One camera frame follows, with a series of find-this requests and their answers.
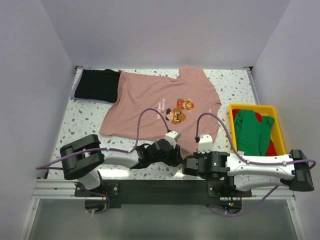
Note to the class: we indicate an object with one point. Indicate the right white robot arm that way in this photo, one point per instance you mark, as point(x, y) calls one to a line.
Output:
point(244, 173)

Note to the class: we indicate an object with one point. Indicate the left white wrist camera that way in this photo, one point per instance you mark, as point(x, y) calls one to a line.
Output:
point(172, 137)

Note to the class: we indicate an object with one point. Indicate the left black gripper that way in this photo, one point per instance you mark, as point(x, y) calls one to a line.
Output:
point(175, 158)

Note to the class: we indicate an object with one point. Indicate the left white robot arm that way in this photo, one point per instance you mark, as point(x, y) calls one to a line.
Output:
point(81, 158)

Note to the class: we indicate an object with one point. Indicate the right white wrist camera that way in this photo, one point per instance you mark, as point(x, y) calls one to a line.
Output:
point(205, 143)

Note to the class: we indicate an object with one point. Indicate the green t-shirt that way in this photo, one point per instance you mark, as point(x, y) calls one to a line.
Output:
point(252, 132)

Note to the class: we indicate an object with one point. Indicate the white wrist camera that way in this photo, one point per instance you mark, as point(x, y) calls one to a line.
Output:
point(205, 143)
point(172, 137)

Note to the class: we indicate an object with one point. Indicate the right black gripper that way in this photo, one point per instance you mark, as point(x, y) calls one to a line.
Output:
point(197, 155)

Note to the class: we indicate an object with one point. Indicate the pink printed t-shirt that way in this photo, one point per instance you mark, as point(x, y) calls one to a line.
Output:
point(148, 105)

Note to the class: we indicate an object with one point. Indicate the folded black t-shirt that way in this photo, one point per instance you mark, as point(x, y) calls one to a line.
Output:
point(97, 86)

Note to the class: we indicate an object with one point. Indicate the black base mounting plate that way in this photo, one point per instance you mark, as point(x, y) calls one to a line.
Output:
point(160, 192)

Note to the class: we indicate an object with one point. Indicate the yellow plastic bin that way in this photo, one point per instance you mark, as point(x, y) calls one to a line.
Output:
point(264, 110)

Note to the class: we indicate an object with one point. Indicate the red t-shirt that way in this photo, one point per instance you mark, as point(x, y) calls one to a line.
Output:
point(272, 147)

